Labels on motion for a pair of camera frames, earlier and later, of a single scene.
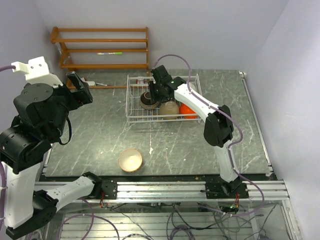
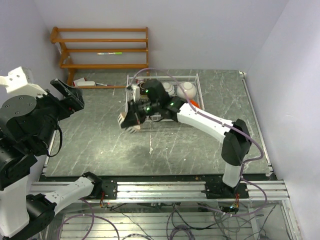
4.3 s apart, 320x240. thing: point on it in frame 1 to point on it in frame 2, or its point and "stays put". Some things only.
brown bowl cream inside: [130, 159] to [132, 129]
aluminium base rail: [126, 190] stays put
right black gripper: [154, 97] to [133, 116]
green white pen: [113, 53] stays put
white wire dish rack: [139, 110] stays put
